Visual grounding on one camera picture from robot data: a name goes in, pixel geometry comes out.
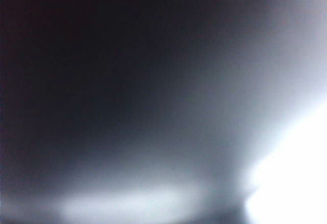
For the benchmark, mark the black thermos flask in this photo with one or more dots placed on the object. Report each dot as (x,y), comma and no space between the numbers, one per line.
(76,55)

